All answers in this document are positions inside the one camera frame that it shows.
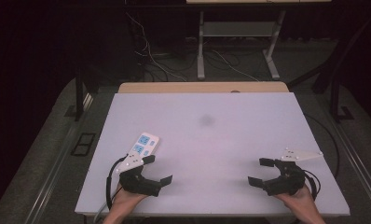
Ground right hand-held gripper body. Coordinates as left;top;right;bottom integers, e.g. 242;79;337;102
262;147;324;197

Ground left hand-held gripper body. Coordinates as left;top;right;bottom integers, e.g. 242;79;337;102
115;152;163;198

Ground white floor cable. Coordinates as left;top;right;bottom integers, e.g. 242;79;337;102
126;12;187;82

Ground aluminium floor rail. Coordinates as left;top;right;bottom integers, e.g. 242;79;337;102
23;92;94;224
327;115;371;216

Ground long black cable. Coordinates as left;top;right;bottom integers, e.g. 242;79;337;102
304;113;341;180

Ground grey cable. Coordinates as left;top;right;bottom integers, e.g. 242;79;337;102
92;202;109;224

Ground light wooden table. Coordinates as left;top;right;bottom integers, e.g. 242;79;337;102
117;81;290;94

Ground grey metal table frame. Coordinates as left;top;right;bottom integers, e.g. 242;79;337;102
196;9;287;81

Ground person's right hand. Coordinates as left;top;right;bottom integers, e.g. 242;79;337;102
273;184;321;217

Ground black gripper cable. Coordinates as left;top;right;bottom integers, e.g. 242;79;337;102
301;169;322;202
104;154;130;210

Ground white power strip blue sockets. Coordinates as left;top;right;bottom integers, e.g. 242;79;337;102
128;132;160;159

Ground black stand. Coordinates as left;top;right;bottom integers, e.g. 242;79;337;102
63;66;96;122
287;18;371;123

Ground person's left hand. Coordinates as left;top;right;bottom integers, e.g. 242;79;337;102
108;183;148;217

